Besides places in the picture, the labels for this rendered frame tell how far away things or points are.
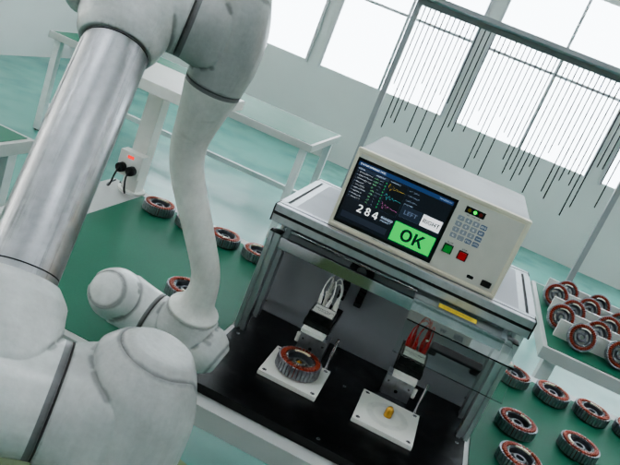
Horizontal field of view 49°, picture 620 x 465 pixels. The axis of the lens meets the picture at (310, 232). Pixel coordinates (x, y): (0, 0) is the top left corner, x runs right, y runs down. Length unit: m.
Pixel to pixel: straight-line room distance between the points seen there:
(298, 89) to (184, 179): 7.00
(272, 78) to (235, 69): 7.16
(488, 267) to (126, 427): 1.02
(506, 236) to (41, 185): 1.06
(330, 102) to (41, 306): 7.32
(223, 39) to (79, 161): 0.31
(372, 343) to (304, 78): 6.48
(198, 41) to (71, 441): 0.61
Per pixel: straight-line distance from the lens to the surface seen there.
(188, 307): 1.28
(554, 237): 8.07
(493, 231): 1.62
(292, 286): 1.86
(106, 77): 1.01
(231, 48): 1.11
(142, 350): 0.85
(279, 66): 8.25
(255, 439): 1.47
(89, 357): 0.89
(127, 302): 1.30
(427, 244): 1.63
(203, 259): 1.24
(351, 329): 1.86
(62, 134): 0.97
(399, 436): 1.61
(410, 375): 1.66
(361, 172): 1.63
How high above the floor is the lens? 1.58
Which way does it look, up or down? 17 degrees down
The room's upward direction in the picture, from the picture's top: 22 degrees clockwise
